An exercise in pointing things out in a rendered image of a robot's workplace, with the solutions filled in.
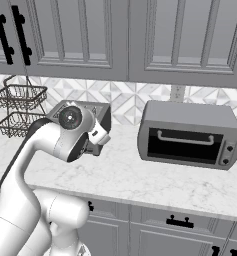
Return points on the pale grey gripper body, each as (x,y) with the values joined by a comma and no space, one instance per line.
(93,150)

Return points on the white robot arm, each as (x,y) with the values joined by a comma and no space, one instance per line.
(20,200)

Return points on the black toaster oven door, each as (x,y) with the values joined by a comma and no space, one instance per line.
(183,151)

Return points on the grey toaster oven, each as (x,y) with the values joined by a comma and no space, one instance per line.
(190,116)

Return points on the grey toaster oven knob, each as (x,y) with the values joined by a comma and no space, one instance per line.
(226,161)
(229,147)

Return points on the grey drawer front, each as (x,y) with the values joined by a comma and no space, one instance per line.
(150,216)
(108,210)

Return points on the white wall socket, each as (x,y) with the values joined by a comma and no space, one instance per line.
(177,93)

